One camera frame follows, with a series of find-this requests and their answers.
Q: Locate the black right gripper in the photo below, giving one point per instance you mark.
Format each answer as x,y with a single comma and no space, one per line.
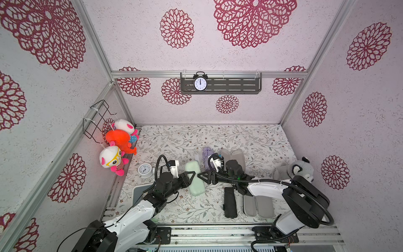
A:
212,176

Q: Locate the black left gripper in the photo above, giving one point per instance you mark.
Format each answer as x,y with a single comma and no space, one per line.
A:
184,179

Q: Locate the mint green zippered umbrella case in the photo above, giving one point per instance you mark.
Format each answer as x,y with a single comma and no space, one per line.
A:
197,187

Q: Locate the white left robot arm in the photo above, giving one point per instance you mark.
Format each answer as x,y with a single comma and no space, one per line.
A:
134,226

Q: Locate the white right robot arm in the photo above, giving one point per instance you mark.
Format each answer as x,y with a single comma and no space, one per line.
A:
308,206

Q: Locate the purple folded umbrella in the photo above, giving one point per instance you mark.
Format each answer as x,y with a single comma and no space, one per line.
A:
207,152

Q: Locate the white table alarm clock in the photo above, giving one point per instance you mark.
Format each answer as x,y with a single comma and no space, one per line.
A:
146,171

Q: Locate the grey tray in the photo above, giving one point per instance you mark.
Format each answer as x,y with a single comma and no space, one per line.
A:
139,192

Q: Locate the orange plush toy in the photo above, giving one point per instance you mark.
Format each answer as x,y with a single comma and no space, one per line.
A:
120,139

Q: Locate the striped plush doll with glasses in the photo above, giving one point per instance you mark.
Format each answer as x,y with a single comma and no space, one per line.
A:
112,158

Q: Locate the grey husky plush toy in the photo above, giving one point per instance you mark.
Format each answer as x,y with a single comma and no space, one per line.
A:
296,170

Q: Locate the white pink plush doll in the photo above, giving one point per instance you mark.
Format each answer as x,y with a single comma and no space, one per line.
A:
127,127

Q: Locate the black alarm clock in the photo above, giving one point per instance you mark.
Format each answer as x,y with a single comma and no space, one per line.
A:
200,81

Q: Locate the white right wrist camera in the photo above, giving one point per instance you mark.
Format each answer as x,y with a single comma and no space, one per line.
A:
216,162

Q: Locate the grey wall shelf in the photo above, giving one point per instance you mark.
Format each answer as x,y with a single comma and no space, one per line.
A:
223,86

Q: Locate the black wire basket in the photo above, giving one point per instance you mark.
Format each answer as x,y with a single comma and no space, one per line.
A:
91,126

